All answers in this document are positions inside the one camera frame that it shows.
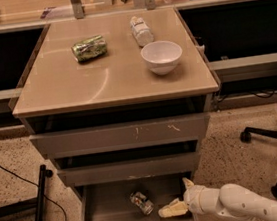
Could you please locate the black stand with cable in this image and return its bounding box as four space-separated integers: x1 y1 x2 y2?
0 164 67 221

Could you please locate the grey top drawer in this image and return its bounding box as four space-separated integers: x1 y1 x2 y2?
30 97 209 159

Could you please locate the green soda can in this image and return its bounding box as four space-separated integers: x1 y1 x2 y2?
71 35 107 62

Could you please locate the grey bottom drawer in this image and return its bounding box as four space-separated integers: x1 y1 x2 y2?
82 174 198 221

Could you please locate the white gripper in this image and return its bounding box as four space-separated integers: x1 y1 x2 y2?
158 177 221 218

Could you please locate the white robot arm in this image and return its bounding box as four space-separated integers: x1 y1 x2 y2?
158 177 277 221

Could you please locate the white bowl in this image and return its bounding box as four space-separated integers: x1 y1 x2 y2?
140 40 183 76

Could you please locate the beige drawer cabinet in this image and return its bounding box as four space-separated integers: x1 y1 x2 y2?
0 2 234 212

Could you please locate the grey middle drawer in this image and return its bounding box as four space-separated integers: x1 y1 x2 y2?
57 140 199 187

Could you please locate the grey drawer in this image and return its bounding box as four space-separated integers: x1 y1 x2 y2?
57 140 199 187
82 174 198 221
30 97 209 159

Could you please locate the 7up can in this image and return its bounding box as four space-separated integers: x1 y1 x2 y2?
130 191 154 215

